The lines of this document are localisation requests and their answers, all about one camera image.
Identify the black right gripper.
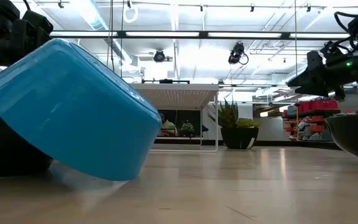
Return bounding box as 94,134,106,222
287,42,358,101

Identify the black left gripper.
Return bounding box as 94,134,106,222
0,9,54,67

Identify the pink patterned ceramic bowl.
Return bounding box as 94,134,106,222
324,113,358,166

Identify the blue plastic bowl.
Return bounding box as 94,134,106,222
0,37,163,182

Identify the red storage rack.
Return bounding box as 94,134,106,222
283,99,341,141

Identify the succulent plant in black pot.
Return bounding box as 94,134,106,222
208,99,260,150

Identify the small background potted plant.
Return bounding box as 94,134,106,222
180,121,195,138

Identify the white perforated metal shelf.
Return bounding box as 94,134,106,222
129,83,220,153

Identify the beige background object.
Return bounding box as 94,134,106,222
161,119,178,137

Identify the black aluminium table frame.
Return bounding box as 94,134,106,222
152,138,343,151

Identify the black rig camera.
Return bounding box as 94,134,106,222
227,42,250,66

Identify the white hanging ring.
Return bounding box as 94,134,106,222
122,6,139,24

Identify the black light bar frame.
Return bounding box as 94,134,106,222
50,30,351,40

